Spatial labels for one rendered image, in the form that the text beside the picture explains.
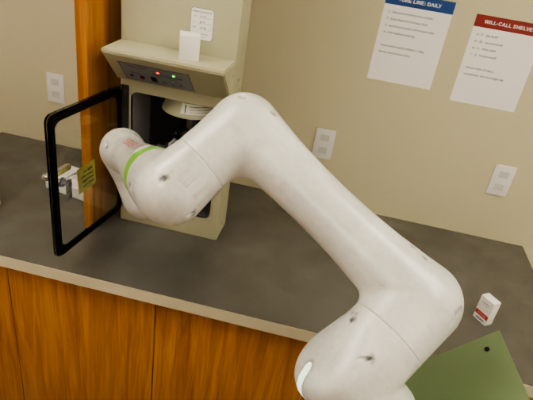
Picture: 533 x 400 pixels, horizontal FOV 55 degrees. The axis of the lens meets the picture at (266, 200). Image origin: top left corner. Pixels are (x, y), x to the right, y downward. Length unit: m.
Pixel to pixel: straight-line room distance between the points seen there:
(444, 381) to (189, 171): 0.57
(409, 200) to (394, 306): 1.21
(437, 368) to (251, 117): 0.55
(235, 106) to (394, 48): 1.00
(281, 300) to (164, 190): 0.71
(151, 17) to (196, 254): 0.67
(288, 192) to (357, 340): 0.25
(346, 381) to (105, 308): 0.96
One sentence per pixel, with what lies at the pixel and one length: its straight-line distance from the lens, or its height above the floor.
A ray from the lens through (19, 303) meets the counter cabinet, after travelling 1.73.
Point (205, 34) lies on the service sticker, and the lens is 1.40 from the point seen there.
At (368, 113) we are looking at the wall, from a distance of 1.84.
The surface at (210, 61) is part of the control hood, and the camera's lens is 1.36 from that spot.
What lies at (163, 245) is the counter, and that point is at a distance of 1.60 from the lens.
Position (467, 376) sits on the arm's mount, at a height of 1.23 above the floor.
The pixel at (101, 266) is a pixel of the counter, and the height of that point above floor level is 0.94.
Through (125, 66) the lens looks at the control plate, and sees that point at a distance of 1.41.
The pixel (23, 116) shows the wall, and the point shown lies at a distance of 2.29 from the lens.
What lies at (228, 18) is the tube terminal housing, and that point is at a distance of 1.38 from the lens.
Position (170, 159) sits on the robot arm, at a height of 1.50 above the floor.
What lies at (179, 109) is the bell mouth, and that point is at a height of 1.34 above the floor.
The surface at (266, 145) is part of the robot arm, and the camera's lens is 0.83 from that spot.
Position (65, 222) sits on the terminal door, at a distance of 1.45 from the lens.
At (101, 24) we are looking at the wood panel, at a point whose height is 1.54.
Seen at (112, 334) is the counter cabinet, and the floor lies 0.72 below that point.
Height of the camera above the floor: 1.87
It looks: 29 degrees down
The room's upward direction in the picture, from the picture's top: 9 degrees clockwise
